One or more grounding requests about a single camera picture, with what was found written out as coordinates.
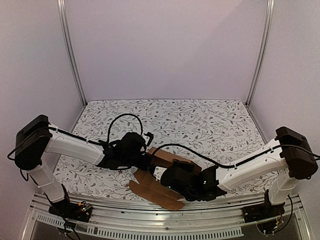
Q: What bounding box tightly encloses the brown cardboard box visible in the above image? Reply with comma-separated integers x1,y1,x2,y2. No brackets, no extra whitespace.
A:
129,147,202,211

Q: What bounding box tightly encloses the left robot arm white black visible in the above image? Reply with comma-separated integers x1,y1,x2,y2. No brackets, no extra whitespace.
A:
7,114,154,217

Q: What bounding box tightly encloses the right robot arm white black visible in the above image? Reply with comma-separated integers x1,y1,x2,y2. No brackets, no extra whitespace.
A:
152,126,320,218

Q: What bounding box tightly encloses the floral patterned table mat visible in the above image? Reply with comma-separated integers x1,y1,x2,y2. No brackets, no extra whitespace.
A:
53,99,264,201

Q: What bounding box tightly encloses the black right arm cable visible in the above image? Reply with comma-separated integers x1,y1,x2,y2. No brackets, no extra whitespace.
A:
149,143,320,171

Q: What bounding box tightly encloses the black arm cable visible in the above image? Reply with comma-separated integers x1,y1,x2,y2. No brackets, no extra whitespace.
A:
98,113,145,151
149,143,320,171

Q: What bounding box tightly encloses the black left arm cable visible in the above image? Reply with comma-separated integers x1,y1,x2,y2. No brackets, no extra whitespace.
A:
98,113,145,151

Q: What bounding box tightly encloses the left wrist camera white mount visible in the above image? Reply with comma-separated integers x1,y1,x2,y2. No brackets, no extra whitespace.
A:
142,132,154,147

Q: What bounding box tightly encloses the aluminium front rail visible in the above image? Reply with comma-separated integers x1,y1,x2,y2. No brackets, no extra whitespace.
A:
22,192,313,240

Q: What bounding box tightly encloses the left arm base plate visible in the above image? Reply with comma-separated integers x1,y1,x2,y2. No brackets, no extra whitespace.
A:
48,199,93,223

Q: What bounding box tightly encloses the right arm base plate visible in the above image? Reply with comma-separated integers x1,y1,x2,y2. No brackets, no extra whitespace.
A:
241,203,285,223

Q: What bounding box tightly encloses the left aluminium frame post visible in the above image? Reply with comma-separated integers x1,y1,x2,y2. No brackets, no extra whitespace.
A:
57,0,88,107

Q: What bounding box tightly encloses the aluminium frame post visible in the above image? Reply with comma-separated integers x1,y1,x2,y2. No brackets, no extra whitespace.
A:
57,0,88,107
245,0,275,108

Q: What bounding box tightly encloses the right aluminium frame post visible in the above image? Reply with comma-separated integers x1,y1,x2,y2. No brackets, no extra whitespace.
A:
245,0,275,108

